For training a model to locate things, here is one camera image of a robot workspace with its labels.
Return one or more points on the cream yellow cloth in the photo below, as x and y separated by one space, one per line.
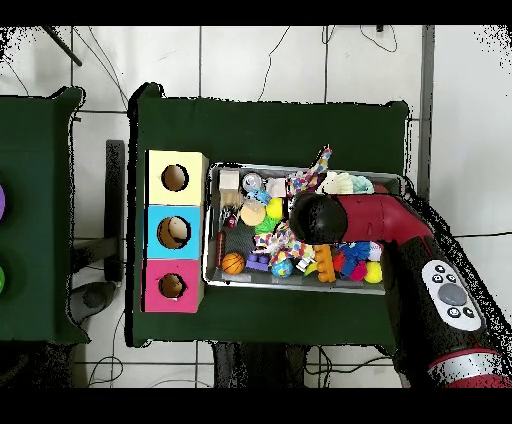
336 184

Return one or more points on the mint green cloth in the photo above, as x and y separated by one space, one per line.
362 184

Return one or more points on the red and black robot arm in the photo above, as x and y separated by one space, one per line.
380 218

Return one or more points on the metal mesh bin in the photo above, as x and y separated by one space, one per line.
256 280

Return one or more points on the green spiky ball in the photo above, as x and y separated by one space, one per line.
264 227

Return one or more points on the yellow smiley ball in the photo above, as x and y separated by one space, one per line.
274 208

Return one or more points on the plain wooden cube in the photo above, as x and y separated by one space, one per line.
276 187
229 180

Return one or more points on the small orange basketball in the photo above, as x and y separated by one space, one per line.
232 264

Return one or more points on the dark green table cloth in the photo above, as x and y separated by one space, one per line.
260 132

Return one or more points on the blue puffer ball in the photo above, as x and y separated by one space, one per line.
354 256

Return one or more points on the black upright panel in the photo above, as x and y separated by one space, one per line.
114 200

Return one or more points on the grey floor stand base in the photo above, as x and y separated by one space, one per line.
94 298

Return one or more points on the green cloth side table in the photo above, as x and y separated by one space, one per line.
32 220

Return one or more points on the purple round object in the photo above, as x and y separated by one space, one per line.
1 202

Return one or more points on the dark slanted rod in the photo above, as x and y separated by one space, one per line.
62 46

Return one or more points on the green round object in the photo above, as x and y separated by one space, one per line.
1 280

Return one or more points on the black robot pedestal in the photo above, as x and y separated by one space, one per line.
256 364

